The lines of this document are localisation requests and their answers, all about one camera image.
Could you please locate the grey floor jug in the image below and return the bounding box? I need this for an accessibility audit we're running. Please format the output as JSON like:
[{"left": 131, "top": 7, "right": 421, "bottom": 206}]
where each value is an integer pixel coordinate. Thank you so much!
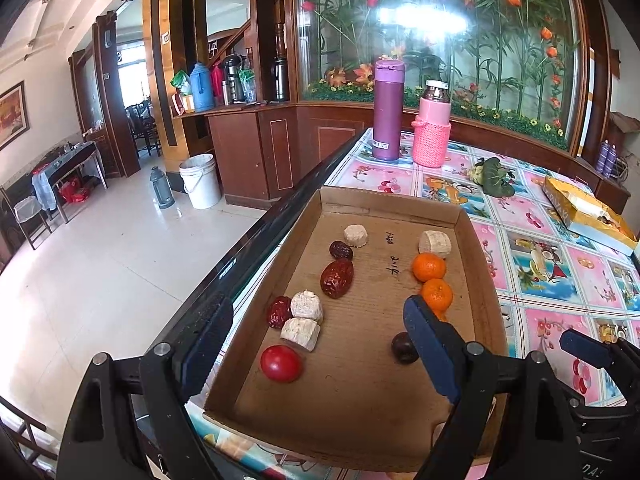
[{"left": 149, "top": 166, "right": 176, "bottom": 210}]

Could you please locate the black thermos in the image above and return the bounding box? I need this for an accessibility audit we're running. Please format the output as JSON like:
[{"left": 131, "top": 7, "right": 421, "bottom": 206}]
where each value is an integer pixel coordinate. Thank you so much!
[{"left": 222, "top": 53, "right": 246, "bottom": 103}]

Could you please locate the dark side table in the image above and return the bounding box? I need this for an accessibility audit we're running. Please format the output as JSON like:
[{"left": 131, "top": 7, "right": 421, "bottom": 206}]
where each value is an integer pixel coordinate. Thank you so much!
[{"left": 30, "top": 141, "right": 108, "bottom": 223}]

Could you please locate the brown cardboard box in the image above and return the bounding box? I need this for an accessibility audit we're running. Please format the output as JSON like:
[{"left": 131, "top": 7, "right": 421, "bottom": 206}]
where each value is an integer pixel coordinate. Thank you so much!
[{"left": 202, "top": 186, "right": 510, "bottom": 473}]

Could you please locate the framed wall picture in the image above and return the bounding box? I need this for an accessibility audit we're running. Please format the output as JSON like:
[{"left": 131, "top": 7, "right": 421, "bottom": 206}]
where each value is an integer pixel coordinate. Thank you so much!
[{"left": 0, "top": 80, "right": 30, "bottom": 151}]

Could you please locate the metal frame chair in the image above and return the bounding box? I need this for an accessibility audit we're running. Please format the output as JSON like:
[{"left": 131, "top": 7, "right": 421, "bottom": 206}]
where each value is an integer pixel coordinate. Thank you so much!
[{"left": 0, "top": 185, "right": 53, "bottom": 251}]

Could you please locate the purple bottle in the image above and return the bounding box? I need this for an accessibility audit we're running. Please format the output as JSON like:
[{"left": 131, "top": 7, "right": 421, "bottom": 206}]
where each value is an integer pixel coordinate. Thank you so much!
[{"left": 371, "top": 58, "right": 405, "bottom": 162}]

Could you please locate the white plastic bucket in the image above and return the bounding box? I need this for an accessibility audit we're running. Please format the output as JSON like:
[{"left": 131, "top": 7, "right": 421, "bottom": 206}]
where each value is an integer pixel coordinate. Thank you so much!
[{"left": 179, "top": 153, "right": 222, "bottom": 210}]

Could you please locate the dark steel thermos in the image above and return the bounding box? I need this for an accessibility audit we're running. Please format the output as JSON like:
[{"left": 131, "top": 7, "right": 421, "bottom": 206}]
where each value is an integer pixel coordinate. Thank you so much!
[{"left": 271, "top": 56, "right": 291, "bottom": 102}]

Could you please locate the pink knit-sleeved bottle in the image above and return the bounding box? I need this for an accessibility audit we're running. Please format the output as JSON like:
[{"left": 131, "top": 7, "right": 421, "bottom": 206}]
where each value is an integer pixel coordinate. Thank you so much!
[{"left": 411, "top": 80, "right": 452, "bottom": 168}]

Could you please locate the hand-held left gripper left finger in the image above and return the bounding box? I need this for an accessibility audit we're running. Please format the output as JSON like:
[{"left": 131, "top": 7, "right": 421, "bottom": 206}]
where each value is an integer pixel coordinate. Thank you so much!
[{"left": 57, "top": 295, "right": 235, "bottom": 480}]

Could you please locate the orange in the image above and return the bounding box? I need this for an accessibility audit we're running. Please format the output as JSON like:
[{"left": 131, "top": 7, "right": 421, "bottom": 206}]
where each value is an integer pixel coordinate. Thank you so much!
[
  {"left": 420, "top": 278, "right": 454, "bottom": 318},
  {"left": 412, "top": 253, "right": 447, "bottom": 282}
]

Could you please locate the green leafy vegetable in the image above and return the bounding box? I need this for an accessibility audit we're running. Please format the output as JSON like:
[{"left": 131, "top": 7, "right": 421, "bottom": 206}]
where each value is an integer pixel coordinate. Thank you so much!
[{"left": 467, "top": 156, "right": 517, "bottom": 198}]

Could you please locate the wooden cabinet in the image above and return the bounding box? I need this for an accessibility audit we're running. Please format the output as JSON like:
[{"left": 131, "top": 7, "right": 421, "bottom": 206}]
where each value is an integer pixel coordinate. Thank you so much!
[{"left": 205, "top": 102, "right": 368, "bottom": 211}]

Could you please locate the glass partition with artificial flowers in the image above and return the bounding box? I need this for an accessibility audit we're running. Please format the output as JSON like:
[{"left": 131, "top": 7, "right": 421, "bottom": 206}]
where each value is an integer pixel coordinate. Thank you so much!
[{"left": 292, "top": 0, "right": 588, "bottom": 153}]

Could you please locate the red tomato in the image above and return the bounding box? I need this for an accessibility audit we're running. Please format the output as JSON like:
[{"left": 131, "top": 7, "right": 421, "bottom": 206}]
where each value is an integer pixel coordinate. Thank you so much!
[{"left": 260, "top": 344, "right": 304, "bottom": 384}]

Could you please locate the yellow taped box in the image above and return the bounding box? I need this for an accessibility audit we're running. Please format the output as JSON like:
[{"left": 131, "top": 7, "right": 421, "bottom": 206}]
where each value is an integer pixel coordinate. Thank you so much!
[{"left": 542, "top": 176, "right": 640, "bottom": 257}]

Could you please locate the red bag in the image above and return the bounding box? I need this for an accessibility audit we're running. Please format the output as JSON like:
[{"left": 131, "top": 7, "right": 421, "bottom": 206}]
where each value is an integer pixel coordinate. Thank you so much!
[{"left": 59, "top": 177, "right": 93, "bottom": 205}]

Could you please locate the dark purple plum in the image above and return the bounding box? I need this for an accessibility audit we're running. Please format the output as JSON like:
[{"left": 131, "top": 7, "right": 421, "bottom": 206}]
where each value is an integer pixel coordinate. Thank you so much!
[{"left": 391, "top": 331, "right": 420, "bottom": 365}]

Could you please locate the blue thermos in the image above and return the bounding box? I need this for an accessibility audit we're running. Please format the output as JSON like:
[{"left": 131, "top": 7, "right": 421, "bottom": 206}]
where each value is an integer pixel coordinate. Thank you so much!
[{"left": 189, "top": 62, "right": 216, "bottom": 112}]

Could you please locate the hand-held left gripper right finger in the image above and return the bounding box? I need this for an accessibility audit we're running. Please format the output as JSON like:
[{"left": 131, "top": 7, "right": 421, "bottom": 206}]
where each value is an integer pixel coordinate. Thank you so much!
[{"left": 403, "top": 294, "right": 589, "bottom": 480}]

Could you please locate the beige round cake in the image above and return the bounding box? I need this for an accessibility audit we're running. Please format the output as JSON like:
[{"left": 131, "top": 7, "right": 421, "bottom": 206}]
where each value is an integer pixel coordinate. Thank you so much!
[
  {"left": 344, "top": 224, "right": 370, "bottom": 248},
  {"left": 280, "top": 317, "right": 321, "bottom": 352},
  {"left": 290, "top": 290, "right": 324, "bottom": 322},
  {"left": 418, "top": 230, "right": 452, "bottom": 258}
]

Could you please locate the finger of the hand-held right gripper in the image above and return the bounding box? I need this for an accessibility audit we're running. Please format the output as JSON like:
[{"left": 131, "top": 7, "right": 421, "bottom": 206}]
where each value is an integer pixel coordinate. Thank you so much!
[{"left": 559, "top": 329, "right": 640, "bottom": 406}]

